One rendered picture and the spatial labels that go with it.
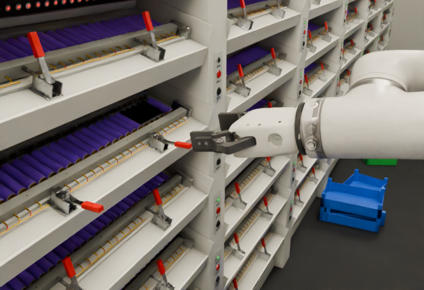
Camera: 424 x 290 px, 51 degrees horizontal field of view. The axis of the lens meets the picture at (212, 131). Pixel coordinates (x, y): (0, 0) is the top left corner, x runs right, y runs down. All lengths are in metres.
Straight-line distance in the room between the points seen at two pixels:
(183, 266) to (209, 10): 0.65
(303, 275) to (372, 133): 1.56
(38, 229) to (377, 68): 0.53
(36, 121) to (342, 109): 0.41
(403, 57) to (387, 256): 1.74
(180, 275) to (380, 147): 0.74
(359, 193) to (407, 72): 1.97
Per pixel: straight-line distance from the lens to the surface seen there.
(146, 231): 1.00
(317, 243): 2.29
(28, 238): 0.71
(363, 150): 0.59
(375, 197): 2.57
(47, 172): 0.79
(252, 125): 0.61
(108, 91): 0.75
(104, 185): 0.81
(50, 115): 0.66
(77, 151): 0.85
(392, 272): 2.21
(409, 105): 0.57
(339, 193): 2.57
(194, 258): 1.23
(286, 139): 0.60
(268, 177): 1.64
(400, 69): 0.63
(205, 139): 0.64
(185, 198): 1.11
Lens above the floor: 1.32
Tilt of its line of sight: 22 degrees down
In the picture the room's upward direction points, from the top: straight up
